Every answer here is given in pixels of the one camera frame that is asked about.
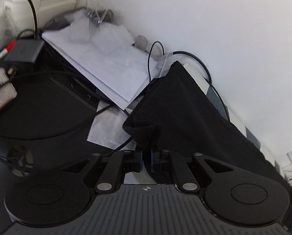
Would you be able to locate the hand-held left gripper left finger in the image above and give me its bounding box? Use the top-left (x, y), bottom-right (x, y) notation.
top-left (55, 147), bottom-right (143, 193)

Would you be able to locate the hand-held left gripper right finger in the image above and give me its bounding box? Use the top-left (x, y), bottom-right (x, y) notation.
top-left (150, 147), bottom-right (242, 194)

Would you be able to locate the black garment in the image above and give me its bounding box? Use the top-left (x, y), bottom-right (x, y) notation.
top-left (123, 61), bottom-right (287, 184)

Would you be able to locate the white paper sheet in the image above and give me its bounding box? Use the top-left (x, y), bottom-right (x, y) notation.
top-left (87, 100), bottom-right (137, 150)

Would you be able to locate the stack of white papers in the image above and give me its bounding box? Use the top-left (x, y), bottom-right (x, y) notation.
top-left (42, 8), bottom-right (158, 110)

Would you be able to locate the clear plastic organiser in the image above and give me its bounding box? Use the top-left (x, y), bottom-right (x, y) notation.
top-left (86, 0), bottom-right (115, 30)

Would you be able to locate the grey striped block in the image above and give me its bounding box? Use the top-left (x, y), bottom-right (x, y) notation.
top-left (0, 69), bottom-right (18, 118)

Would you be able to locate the grey adapter box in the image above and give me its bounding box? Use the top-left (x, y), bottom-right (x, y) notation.
top-left (4, 39), bottom-right (45, 63)

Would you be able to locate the red marker pen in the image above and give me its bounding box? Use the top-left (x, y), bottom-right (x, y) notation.
top-left (0, 40), bottom-right (17, 62)

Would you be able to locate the long black cable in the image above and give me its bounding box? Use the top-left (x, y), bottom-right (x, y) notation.
top-left (0, 70), bottom-right (136, 157)

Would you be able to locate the thin black cable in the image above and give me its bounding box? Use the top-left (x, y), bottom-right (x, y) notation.
top-left (146, 41), bottom-right (165, 82)

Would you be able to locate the thick black cable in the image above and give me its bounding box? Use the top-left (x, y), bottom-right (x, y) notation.
top-left (4, 0), bottom-right (40, 40)

